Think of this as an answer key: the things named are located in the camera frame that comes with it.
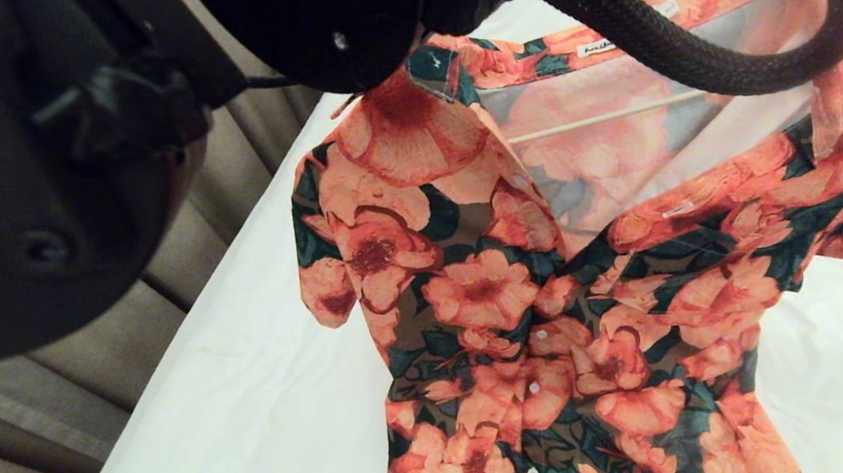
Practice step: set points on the orange floral short-sleeve shirt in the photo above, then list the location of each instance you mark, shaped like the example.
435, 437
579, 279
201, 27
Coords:
474, 293

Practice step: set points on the beige curtain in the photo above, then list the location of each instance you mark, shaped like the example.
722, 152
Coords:
89, 357

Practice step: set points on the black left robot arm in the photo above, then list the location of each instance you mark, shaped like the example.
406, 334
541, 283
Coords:
72, 187

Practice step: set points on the white sheeted bed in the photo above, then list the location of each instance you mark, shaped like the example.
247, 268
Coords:
255, 442

